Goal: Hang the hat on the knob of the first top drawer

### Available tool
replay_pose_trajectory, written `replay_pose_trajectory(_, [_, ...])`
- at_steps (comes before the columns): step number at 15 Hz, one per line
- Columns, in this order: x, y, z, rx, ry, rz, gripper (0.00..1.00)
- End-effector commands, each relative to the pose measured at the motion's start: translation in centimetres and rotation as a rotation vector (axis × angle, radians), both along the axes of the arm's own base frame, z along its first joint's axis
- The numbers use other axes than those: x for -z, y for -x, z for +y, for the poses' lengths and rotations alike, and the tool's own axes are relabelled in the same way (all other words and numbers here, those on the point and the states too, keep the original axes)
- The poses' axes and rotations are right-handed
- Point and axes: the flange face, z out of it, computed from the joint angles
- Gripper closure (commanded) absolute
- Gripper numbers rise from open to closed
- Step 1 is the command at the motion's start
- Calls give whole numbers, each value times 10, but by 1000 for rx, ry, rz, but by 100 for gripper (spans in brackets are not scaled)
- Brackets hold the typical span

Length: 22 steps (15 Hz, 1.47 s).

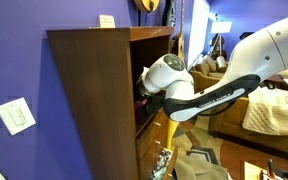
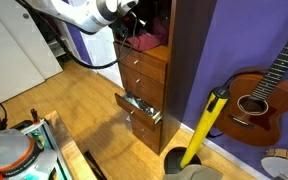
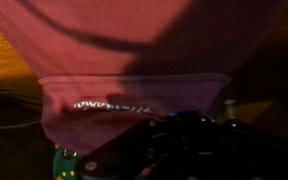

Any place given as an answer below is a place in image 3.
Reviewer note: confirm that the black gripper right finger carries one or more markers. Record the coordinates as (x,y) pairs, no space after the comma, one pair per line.
(237,150)

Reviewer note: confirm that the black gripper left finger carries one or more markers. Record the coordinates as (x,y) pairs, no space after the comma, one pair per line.
(150,150)

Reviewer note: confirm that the green toy with dots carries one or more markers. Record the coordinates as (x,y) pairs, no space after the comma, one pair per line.
(65,166)

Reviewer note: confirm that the maroon printed t-shirt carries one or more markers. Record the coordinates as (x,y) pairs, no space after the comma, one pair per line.
(100,43)

